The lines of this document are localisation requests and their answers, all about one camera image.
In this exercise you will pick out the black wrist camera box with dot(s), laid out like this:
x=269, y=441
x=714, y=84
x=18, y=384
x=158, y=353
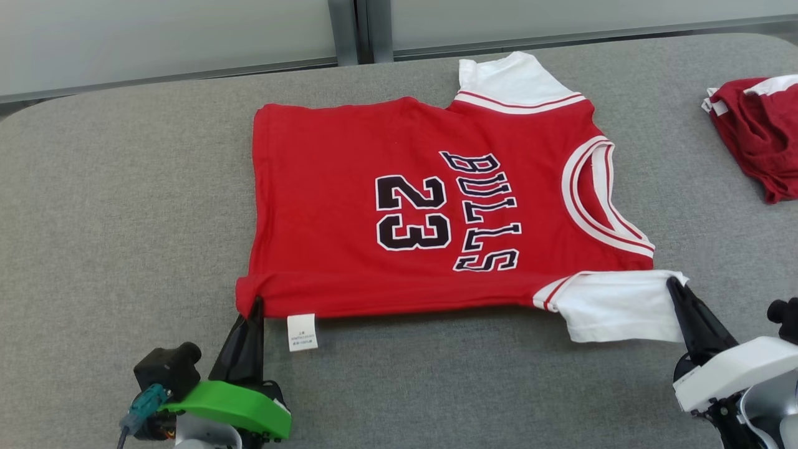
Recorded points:
x=168, y=368
x=787, y=318

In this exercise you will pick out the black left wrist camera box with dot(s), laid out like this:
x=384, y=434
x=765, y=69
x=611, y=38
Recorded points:
x=168, y=368

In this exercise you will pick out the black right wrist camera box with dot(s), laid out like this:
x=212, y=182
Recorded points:
x=787, y=318

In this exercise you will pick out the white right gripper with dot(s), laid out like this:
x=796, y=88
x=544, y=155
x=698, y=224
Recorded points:
x=735, y=374

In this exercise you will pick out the red shorts white trim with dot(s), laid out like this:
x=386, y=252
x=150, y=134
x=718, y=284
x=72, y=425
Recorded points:
x=760, y=137

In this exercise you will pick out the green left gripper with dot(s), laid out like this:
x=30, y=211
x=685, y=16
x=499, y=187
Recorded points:
x=243, y=405

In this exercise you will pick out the red white basketball jersey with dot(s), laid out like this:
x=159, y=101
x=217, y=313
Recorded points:
x=324, y=206

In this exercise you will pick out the grey partition post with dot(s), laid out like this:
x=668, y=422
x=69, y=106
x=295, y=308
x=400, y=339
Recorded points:
x=379, y=31
x=343, y=31

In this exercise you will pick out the grey fabric sofa cushion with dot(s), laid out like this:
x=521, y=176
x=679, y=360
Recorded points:
x=124, y=218

